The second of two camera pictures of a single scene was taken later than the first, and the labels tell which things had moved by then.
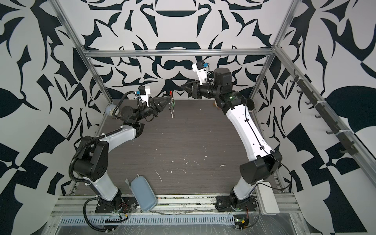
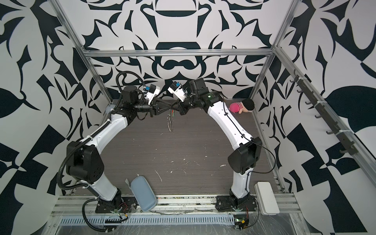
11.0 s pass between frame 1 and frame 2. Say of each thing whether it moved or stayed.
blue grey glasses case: stayed
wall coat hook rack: stayed
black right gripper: moved
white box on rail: stayed
